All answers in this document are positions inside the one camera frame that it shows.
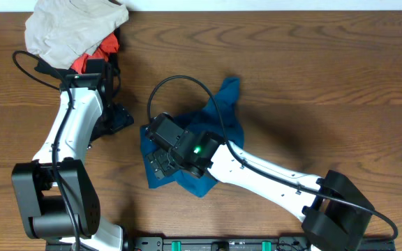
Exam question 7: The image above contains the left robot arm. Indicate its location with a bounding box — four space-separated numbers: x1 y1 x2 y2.
11 59 134 250

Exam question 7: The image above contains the black mounting rail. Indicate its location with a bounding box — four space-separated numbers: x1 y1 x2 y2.
45 235 396 251

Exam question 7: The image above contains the red-orange garment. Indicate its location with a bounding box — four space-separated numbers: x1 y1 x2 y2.
70 33 119 74

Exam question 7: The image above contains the beige crumpled garment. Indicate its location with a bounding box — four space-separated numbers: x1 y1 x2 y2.
24 0 128 69

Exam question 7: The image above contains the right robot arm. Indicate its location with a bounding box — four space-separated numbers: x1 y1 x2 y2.
146 114 374 250

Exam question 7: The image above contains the teal blue t-shirt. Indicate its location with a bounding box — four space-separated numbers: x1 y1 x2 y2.
138 76 246 199

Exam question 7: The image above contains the black garment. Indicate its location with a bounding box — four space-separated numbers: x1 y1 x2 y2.
33 27 122 82

